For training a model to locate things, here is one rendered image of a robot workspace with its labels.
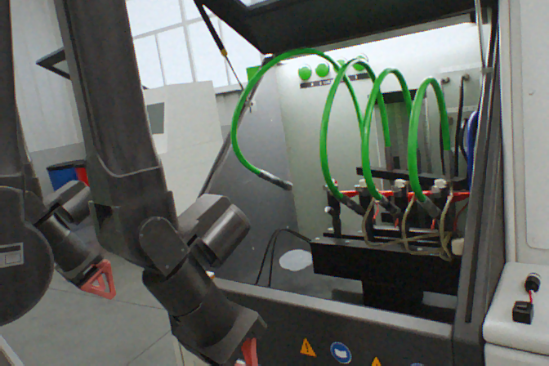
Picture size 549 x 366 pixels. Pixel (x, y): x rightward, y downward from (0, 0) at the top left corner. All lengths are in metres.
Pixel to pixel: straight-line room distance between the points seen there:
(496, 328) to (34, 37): 8.01
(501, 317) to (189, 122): 3.42
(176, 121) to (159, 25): 3.12
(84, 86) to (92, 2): 0.07
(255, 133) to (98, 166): 0.86
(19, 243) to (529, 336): 0.59
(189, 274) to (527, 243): 0.60
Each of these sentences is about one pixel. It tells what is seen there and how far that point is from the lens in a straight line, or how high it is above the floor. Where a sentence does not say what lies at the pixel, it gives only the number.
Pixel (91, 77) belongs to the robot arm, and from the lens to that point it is 0.40.
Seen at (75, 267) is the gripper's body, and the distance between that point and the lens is 0.87.
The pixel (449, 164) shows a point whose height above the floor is 1.13.
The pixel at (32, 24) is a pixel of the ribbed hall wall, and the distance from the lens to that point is 8.29.
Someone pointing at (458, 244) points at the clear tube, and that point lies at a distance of 0.86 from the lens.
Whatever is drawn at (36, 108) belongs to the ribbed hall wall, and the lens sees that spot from 7.98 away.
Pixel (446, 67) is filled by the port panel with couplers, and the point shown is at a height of 1.33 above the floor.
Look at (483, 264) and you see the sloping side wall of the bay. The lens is 0.72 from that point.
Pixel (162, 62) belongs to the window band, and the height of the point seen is 2.05.
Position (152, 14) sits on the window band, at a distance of 6.82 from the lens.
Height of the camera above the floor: 1.33
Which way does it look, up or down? 9 degrees down
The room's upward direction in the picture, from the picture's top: 9 degrees counter-clockwise
